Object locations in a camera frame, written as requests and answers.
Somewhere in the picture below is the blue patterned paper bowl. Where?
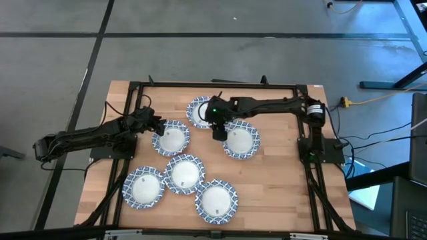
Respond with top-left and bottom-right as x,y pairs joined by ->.
151,119 -> 191,157
194,179 -> 239,225
121,165 -> 166,210
220,119 -> 262,160
163,153 -> 206,195
185,96 -> 214,129

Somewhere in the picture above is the grey table foot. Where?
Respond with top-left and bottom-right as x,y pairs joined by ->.
0,145 -> 26,160

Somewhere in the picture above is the black laptop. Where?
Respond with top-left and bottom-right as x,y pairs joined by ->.
389,175 -> 427,239

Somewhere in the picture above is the silver metal bracket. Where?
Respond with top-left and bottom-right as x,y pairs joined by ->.
289,232 -> 329,240
104,229 -> 143,240

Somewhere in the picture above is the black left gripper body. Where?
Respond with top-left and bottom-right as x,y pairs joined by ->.
139,106 -> 163,131

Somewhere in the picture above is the black cable bundle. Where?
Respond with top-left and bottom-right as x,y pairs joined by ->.
325,105 -> 414,179

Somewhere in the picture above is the orange floor cable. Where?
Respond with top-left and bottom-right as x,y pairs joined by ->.
324,0 -> 364,15

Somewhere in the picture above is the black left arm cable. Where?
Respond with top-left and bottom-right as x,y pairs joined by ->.
103,94 -> 153,118

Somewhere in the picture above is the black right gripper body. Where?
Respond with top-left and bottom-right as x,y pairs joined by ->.
211,121 -> 230,142

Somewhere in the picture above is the white paper sheet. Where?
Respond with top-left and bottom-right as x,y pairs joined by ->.
348,159 -> 381,211

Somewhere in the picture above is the black monitor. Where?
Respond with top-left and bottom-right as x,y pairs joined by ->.
408,92 -> 427,187

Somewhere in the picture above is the black aluminium table frame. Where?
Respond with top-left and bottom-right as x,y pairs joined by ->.
75,75 -> 360,240

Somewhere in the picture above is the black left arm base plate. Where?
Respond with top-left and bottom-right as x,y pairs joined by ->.
89,133 -> 138,160

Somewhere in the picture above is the yellow power cord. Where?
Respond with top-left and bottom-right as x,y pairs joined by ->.
339,81 -> 427,109

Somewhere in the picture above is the dark metal desk frame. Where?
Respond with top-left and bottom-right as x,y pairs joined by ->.
359,0 -> 427,91

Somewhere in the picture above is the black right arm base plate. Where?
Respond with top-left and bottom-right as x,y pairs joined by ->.
298,137 -> 345,165

